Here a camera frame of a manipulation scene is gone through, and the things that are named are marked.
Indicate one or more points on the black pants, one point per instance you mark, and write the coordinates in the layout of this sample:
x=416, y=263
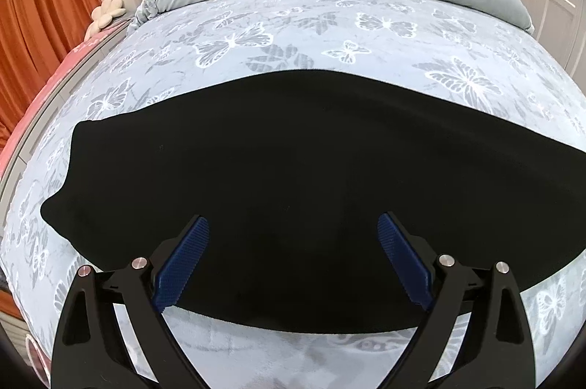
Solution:
x=297, y=164

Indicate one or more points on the bed with butterfly sheet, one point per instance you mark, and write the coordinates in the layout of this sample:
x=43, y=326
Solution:
x=320, y=32

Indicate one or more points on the pink bench cushion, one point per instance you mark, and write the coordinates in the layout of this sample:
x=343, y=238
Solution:
x=59, y=73

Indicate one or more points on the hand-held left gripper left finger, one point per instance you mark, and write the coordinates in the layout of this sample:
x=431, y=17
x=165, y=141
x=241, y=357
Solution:
x=183, y=261

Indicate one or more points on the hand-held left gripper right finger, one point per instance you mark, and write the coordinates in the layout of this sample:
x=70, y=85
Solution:
x=404, y=261

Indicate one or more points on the white flower cushion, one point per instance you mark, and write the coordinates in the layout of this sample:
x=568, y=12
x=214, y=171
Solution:
x=107, y=11

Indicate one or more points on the orange curtain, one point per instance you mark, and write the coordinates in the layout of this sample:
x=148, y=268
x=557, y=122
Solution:
x=36, y=4

